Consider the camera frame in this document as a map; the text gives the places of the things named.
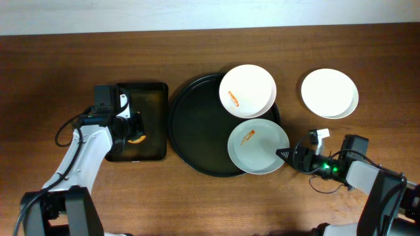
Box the black round tray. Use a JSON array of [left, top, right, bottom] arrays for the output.
[[167, 72, 282, 178]]

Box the grey plate with sauce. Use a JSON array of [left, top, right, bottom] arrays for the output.
[[227, 119, 289, 174]]

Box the pinkish white plate with sauce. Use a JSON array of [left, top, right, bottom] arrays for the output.
[[219, 64, 277, 119]]

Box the green and yellow sponge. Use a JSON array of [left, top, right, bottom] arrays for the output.
[[128, 135, 146, 144]]

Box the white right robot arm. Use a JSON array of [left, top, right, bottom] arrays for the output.
[[276, 129, 419, 235]]

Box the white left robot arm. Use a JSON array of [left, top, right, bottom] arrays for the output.
[[13, 88, 145, 235]]

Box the black rectangular tray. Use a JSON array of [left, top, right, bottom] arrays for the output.
[[106, 82, 168, 162]]

